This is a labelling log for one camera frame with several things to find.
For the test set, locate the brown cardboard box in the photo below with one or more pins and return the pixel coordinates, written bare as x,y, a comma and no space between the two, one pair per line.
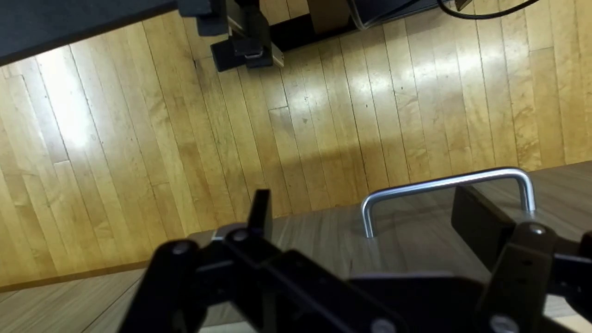
330,16

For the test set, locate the wooden pull-out drawer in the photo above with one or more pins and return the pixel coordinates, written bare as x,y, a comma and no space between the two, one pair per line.
320,247

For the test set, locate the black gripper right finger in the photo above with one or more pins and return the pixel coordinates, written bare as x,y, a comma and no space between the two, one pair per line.
524,265

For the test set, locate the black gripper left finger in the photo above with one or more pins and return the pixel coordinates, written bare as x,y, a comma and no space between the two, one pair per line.
246,278

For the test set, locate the dark grey panel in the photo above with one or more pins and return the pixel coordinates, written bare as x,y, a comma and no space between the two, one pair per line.
74,25

